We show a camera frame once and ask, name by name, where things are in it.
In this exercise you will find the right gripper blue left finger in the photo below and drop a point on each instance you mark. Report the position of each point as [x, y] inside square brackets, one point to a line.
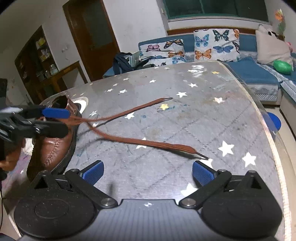
[84, 180]

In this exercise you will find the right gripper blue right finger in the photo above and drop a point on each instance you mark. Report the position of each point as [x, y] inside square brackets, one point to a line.
[211, 180]

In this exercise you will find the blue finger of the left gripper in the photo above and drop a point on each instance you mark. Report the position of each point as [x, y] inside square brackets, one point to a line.
[55, 113]
[51, 131]

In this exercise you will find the brown leather shoe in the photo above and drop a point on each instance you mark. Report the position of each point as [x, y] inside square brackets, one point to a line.
[52, 154]

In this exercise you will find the person left hand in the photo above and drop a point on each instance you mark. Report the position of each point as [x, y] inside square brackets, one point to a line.
[10, 154]

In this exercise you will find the dark wooden shelf cabinet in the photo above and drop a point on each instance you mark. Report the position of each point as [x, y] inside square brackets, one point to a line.
[33, 64]

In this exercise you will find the dark blue bag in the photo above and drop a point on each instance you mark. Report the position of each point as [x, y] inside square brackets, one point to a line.
[120, 63]

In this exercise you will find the brown wooden door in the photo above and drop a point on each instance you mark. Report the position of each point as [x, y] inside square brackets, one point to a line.
[93, 35]

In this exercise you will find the blue round stool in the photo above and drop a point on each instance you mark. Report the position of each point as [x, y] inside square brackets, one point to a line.
[275, 120]

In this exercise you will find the blue sofa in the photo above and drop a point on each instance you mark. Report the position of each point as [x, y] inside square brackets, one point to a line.
[268, 85]

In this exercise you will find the butterfly pillow left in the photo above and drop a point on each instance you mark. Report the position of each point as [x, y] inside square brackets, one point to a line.
[163, 53]

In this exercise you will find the butterfly pillow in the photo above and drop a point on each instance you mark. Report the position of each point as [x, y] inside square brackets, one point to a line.
[163, 53]
[217, 44]

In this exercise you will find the butterfly pillow right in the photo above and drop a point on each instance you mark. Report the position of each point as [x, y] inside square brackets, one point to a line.
[217, 44]

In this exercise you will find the green ball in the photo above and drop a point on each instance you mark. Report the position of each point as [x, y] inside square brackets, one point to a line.
[282, 67]

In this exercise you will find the beige cushion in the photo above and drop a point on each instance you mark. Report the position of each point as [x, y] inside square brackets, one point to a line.
[270, 48]

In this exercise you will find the green framed window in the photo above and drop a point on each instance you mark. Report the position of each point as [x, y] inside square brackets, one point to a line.
[255, 10]

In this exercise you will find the colourful flower toy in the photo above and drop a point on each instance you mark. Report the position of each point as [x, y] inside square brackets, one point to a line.
[279, 16]

